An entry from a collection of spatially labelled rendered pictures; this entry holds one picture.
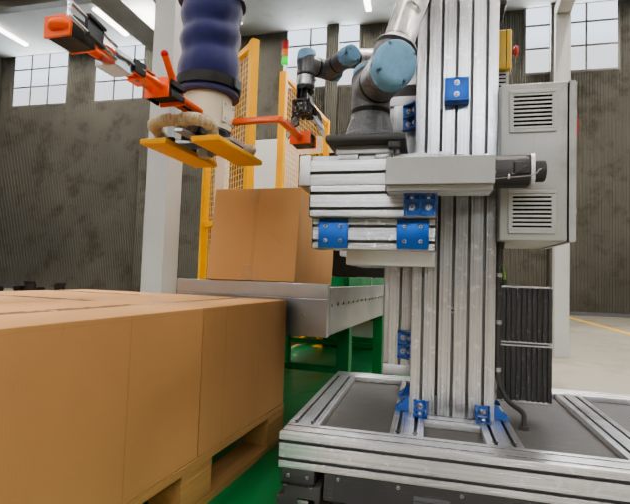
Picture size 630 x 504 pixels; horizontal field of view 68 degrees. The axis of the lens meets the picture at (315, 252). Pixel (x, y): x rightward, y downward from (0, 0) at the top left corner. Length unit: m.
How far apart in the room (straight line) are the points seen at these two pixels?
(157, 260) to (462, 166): 2.24
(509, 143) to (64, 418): 1.31
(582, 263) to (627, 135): 2.85
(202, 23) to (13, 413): 1.31
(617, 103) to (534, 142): 10.65
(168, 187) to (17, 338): 2.30
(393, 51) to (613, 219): 10.47
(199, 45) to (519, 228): 1.18
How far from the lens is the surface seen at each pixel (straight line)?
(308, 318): 1.87
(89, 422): 1.04
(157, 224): 3.09
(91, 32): 1.25
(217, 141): 1.52
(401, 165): 1.21
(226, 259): 2.01
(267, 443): 1.81
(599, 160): 11.72
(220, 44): 1.76
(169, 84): 1.51
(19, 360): 0.90
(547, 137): 1.54
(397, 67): 1.31
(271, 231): 1.95
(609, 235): 11.53
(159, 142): 1.62
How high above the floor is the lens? 0.64
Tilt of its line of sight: 3 degrees up
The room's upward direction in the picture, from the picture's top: 2 degrees clockwise
